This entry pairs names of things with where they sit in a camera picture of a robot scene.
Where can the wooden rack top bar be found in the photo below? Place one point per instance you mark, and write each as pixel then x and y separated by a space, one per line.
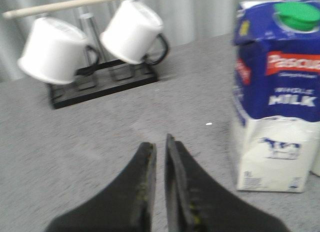
pixel 24 12

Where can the white mug black handle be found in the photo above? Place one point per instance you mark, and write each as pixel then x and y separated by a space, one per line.
pixel 131 33
pixel 53 51

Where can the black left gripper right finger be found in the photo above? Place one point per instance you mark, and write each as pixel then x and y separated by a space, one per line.
pixel 195 202

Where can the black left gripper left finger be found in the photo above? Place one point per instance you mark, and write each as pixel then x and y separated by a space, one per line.
pixel 125 205

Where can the black wire mug rack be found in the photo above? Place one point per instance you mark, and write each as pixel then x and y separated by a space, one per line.
pixel 112 75

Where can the white mug black handle left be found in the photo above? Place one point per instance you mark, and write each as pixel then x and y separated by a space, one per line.
pixel 53 51

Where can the white mug black handle right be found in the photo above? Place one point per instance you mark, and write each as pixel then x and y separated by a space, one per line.
pixel 131 33

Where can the blue white milk carton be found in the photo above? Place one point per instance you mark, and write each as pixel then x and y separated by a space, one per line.
pixel 276 119

